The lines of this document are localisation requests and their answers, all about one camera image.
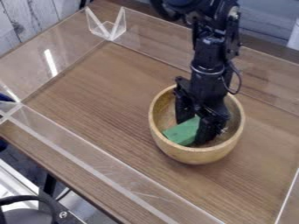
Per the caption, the green rectangular block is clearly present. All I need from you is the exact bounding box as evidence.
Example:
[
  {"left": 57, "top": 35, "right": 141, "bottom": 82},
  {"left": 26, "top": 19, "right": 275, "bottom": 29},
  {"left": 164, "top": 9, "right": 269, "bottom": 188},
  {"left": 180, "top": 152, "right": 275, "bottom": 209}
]
[{"left": 162, "top": 116, "right": 201, "bottom": 146}]

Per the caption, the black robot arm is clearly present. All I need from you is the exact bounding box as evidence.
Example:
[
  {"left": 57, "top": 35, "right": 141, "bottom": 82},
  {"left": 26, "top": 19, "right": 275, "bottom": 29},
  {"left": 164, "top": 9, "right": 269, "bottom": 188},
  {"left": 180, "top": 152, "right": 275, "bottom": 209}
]
[{"left": 149, "top": 0, "right": 240, "bottom": 146}]

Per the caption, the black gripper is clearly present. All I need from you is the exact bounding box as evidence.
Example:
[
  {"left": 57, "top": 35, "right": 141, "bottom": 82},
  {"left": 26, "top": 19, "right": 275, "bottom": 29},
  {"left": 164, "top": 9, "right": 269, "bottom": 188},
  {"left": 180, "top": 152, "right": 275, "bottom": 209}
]
[{"left": 172, "top": 76, "right": 229, "bottom": 145}]

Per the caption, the black cable loop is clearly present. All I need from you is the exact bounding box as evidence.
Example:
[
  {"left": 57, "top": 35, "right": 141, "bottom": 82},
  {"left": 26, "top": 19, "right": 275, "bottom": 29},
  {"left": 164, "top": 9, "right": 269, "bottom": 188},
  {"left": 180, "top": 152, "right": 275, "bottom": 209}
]
[{"left": 0, "top": 194, "right": 60, "bottom": 224}]

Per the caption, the brown wooden bowl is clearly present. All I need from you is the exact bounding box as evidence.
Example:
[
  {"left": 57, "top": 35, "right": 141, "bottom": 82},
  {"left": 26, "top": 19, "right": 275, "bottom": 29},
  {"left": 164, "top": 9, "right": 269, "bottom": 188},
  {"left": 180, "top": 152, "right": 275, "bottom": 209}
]
[{"left": 146, "top": 84, "right": 247, "bottom": 165}]

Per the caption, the clear acrylic tray wall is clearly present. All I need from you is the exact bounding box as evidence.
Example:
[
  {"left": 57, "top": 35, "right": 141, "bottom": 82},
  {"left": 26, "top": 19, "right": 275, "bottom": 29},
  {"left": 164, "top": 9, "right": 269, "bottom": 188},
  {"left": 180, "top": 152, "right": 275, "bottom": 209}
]
[{"left": 0, "top": 2, "right": 299, "bottom": 224}]

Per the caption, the black table leg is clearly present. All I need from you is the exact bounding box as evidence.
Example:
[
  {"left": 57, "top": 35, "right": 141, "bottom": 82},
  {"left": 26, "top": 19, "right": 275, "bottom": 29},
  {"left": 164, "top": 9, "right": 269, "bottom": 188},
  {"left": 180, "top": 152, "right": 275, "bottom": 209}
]
[{"left": 42, "top": 174, "right": 57, "bottom": 196}]

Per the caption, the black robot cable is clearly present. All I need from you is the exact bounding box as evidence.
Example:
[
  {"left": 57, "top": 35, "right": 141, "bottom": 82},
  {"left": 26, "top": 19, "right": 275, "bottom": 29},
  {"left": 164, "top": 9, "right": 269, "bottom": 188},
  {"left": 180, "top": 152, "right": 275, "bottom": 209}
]
[{"left": 220, "top": 59, "right": 243, "bottom": 96}]

